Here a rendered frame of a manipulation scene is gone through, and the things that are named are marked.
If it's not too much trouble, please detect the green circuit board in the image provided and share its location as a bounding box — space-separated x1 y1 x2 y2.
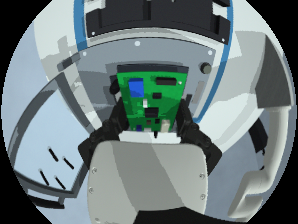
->
117 71 187 133

